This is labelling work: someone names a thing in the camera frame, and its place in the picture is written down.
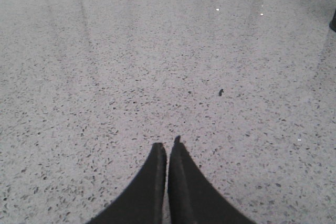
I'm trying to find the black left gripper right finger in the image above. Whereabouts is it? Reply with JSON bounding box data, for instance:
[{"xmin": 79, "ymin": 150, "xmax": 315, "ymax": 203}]
[{"xmin": 168, "ymin": 136, "xmax": 253, "ymax": 223}]

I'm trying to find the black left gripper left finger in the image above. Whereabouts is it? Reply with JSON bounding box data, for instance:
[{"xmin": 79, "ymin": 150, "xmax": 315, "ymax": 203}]
[{"xmin": 89, "ymin": 143, "xmax": 166, "ymax": 224}]

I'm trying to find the black mesh pen cup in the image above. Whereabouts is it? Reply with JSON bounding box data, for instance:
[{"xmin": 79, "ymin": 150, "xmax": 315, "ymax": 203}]
[{"xmin": 329, "ymin": 11, "xmax": 336, "ymax": 32}]

